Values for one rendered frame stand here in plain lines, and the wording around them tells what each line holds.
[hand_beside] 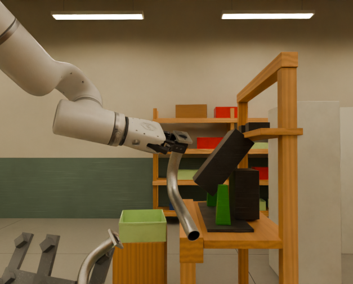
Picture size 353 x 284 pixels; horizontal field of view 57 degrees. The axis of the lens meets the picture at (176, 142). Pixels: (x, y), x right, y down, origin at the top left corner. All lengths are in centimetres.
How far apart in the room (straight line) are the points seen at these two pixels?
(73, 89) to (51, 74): 14
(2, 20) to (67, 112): 23
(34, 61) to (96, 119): 19
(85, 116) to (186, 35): 647
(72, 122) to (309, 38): 709
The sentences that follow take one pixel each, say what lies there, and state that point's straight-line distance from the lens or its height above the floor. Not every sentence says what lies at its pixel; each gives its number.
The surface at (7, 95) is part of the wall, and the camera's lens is 776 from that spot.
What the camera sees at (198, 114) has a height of 209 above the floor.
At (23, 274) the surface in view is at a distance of 122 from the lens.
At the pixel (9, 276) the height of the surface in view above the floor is 101.
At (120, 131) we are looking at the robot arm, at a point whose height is 146.
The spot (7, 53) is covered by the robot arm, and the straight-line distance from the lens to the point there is 69.
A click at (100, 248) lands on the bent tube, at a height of 114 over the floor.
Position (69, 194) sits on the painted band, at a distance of 721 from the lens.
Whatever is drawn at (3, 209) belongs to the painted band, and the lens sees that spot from 779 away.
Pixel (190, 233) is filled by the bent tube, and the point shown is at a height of 123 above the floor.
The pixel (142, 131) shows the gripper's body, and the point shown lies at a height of 146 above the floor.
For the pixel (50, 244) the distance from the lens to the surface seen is 109.
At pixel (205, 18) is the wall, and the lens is 733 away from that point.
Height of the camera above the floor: 141
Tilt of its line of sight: 1 degrees up
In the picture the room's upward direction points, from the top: straight up
